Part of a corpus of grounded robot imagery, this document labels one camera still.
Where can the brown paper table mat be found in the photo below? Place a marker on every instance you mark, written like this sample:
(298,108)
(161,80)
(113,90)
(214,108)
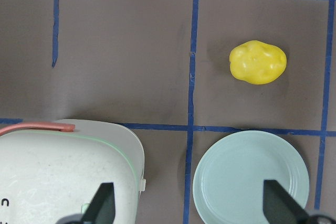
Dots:
(161,68)

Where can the white rice cooker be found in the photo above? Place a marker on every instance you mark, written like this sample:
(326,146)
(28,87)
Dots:
(50,171)

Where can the pale green plate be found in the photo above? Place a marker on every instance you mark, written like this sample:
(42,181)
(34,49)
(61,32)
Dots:
(229,179)

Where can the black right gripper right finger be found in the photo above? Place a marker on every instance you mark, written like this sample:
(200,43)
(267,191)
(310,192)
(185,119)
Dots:
(279,207)

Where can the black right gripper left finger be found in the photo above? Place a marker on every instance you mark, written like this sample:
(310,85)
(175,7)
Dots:
(102,207)

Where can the yellow toy potato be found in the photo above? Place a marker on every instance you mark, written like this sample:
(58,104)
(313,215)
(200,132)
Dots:
(257,63)

